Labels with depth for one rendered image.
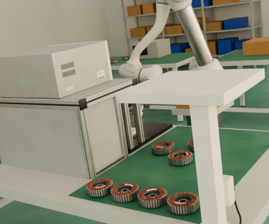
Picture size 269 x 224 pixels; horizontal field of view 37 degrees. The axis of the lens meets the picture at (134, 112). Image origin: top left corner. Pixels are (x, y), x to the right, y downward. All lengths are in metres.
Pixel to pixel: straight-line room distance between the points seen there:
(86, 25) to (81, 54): 8.17
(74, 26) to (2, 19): 1.99
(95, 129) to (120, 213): 0.47
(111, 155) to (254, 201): 0.74
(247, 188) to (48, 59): 0.99
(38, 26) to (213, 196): 8.02
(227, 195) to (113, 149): 0.78
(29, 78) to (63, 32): 7.60
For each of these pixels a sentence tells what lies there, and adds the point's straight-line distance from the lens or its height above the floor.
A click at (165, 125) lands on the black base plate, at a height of 0.77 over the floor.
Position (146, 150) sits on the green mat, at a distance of 2.09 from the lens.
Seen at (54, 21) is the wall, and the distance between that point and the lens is 9.39.
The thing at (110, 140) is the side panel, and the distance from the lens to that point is 1.93.
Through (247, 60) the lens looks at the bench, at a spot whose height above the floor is 0.75.
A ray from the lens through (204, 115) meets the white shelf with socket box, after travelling 1.19.
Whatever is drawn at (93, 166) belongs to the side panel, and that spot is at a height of 0.81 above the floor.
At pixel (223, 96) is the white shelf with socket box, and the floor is 1.20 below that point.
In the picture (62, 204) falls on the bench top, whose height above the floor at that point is 0.74.
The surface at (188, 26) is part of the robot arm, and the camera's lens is 2.47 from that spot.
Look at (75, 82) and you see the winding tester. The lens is 1.92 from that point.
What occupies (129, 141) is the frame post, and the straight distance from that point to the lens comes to 2.06.
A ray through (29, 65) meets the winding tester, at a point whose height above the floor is 1.27.
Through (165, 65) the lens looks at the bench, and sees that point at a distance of 4.99.
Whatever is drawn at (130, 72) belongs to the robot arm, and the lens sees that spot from 2.66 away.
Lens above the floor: 1.46
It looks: 14 degrees down
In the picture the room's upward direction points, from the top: 8 degrees counter-clockwise
